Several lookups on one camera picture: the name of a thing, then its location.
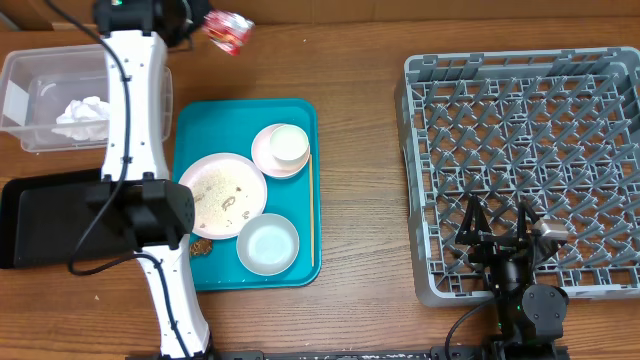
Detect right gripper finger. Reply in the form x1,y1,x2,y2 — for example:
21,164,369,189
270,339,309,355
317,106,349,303
517,200,539,240
455,195,492,245

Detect red snack wrapper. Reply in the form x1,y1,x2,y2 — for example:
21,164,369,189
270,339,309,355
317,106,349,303
203,10,255,56

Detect white napkin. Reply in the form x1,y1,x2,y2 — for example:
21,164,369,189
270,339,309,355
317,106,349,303
52,96,111,141

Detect large pink plate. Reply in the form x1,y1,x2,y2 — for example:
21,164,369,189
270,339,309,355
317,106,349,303
179,153,267,240

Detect grey bowl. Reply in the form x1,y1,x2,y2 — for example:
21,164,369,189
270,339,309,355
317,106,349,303
236,213,300,276

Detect brown food scrap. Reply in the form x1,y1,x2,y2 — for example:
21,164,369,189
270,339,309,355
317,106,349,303
189,238,213,257

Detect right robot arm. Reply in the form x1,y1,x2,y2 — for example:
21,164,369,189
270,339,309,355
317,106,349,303
444,196,569,359

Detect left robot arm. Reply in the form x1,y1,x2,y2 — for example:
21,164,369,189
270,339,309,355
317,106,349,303
87,0,215,359

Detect grey dishwasher rack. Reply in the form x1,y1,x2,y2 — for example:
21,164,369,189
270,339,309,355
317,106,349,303
396,47,639,307

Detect clear plastic waste bin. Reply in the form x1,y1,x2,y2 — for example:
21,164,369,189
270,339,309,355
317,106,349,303
0,43,174,153

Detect small pink saucer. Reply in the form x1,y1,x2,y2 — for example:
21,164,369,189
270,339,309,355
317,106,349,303
251,123,310,179

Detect teal serving tray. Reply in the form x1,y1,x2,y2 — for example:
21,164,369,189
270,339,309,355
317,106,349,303
173,98,322,292

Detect wooden chopstick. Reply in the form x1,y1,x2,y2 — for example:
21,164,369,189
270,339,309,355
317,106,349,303
308,154,315,269

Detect white cup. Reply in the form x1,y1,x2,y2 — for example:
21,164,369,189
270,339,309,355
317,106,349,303
269,124,310,169

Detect black rectangular tray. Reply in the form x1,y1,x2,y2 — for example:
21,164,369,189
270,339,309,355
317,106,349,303
0,168,136,270

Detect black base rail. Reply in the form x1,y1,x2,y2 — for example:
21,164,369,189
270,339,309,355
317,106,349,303
213,346,570,360

